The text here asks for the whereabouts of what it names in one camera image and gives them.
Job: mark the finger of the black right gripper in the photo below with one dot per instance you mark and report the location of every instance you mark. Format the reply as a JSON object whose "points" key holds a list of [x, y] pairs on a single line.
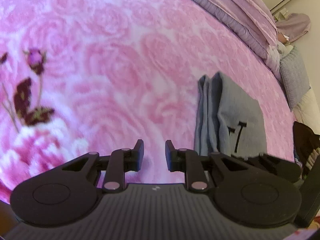
{"points": [[279, 167]]}

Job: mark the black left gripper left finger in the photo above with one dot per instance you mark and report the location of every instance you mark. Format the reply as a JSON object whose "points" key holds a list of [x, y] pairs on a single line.
{"points": [[121, 161]]}

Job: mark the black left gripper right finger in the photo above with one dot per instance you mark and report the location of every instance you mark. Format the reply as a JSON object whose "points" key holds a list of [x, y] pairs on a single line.
{"points": [[189, 162]]}

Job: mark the grey garment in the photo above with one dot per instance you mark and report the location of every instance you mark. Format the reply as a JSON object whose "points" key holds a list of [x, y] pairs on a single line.
{"points": [[228, 120]]}

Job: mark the beige garment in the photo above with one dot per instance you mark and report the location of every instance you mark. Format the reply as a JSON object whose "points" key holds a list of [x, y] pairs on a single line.
{"points": [[312, 158]]}

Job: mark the dark brown garment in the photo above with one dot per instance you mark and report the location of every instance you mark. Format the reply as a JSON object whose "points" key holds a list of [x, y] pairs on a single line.
{"points": [[305, 141]]}

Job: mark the long white pillow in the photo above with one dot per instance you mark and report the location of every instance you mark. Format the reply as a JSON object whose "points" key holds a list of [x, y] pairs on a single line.
{"points": [[307, 111]]}

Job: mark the grey checked pillow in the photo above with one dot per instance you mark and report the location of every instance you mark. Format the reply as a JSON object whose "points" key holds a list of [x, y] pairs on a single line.
{"points": [[294, 77]]}

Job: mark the pink rose bed blanket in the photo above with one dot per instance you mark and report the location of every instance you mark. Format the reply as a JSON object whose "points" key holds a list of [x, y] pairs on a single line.
{"points": [[97, 75]]}

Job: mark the lilac hanging towel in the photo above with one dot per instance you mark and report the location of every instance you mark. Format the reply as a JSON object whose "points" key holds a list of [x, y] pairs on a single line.
{"points": [[294, 26]]}

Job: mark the lilac striped duvet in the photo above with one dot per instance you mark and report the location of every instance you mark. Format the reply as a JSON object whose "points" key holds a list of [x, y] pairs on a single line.
{"points": [[252, 22]]}

